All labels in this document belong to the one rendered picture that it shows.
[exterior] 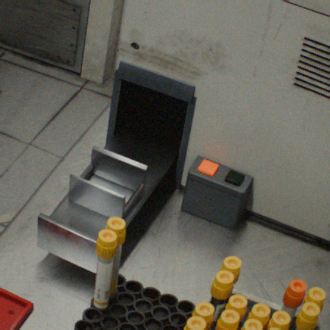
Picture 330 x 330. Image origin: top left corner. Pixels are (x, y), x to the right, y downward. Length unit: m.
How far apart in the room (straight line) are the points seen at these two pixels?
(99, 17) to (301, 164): 1.66
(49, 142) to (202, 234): 1.49
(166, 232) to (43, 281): 0.15
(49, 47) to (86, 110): 0.25
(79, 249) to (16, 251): 0.08
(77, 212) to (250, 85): 0.20
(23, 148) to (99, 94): 0.32
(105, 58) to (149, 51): 1.67
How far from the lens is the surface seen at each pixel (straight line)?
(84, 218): 0.84
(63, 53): 2.60
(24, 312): 0.80
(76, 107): 2.49
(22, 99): 2.52
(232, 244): 0.90
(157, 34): 0.86
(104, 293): 0.77
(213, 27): 0.83
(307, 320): 0.70
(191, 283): 0.85
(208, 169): 0.89
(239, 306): 0.68
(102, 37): 2.51
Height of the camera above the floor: 1.50
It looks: 40 degrees down
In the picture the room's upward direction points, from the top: 10 degrees clockwise
